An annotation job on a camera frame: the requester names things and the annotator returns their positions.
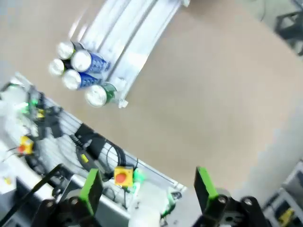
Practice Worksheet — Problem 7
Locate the white can dispenser rack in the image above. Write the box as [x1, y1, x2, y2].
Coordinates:
[68, 0, 190, 109]

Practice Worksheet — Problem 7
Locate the green Chilsung soda can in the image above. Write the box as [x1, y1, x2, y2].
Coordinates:
[84, 82, 118, 109]

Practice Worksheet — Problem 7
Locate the black controller box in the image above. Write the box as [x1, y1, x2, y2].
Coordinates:
[74, 124, 107, 159]

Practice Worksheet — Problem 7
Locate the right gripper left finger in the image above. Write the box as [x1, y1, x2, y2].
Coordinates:
[30, 168, 105, 227]

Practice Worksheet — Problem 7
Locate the black flat strap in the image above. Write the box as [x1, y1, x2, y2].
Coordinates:
[4, 163, 63, 227]

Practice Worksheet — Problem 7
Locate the black coiled cable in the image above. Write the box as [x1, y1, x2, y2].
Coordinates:
[106, 139, 139, 175]

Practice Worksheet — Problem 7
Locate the blue Pocari Sweat can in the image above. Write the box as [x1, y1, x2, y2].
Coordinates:
[61, 69, 104, 91]
[71, 50, 112, 73]

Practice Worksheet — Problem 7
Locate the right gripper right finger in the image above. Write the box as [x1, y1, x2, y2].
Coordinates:
[191, 166, 273, 227]

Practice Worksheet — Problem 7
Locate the silver aluminium robot mount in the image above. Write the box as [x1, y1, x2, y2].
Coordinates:
[0, 72, 187, 227]

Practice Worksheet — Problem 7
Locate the yellow emergency stop button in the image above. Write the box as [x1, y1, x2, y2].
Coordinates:
[18, 135, 35, 155]
[114, 166, 134, 188]

